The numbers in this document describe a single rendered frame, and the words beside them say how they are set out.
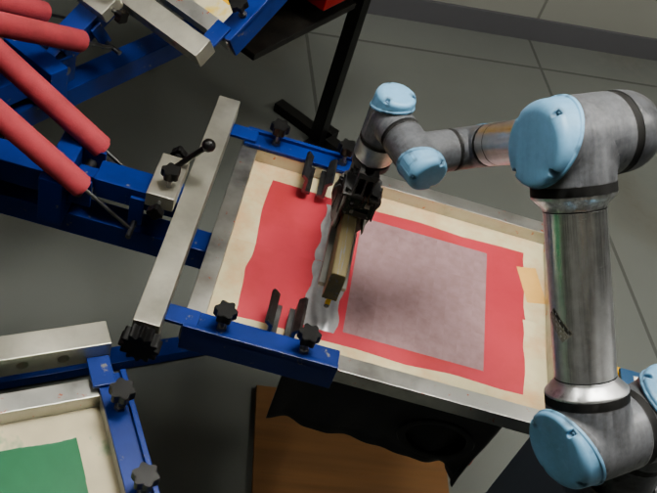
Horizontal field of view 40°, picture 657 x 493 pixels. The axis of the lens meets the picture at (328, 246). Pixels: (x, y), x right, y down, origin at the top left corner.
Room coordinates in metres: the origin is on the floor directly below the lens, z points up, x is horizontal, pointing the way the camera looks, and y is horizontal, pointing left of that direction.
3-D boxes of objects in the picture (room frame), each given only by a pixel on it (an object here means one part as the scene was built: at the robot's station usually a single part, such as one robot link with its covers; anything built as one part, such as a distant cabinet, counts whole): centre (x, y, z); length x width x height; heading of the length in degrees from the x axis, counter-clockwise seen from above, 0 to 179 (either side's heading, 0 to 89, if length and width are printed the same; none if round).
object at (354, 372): (1.36, -0.15, 0.97); 0.79 x 0.58 x 0.04; 96
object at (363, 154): (1.32, -0.02, 1.31); 0.08 x 0.08 x 0.05
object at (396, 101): (1.32, -0.02, 1.39); 0.09 x 0.08 x 0.11; 40
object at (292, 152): (1.61, 0.12, 0.98); 0.30 x 0.05 x 0.07; 96
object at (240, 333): (1.05, 0.06, 0.98); 0.30 x 0.05 x 0.07; 96
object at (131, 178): (1.29, 0.41, 1.02); 0.17 x 0.06 x 0.05; 96
